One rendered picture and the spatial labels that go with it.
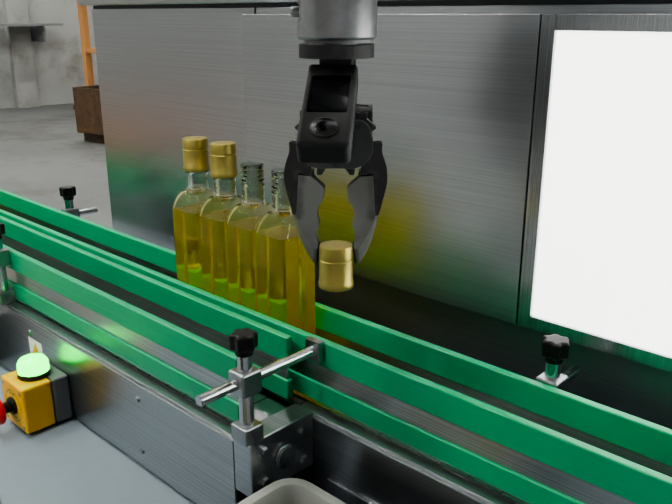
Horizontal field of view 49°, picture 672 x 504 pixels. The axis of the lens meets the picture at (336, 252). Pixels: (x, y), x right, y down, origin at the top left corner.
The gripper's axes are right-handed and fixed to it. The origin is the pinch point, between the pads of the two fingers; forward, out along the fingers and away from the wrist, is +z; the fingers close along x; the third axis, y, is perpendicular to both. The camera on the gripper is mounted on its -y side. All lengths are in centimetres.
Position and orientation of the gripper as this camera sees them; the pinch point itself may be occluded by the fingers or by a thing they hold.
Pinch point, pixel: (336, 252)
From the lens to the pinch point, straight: 73.8
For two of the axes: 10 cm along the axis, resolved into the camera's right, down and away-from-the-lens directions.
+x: -10.0, -0.1, 0.4
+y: 0.4, -3.0, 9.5
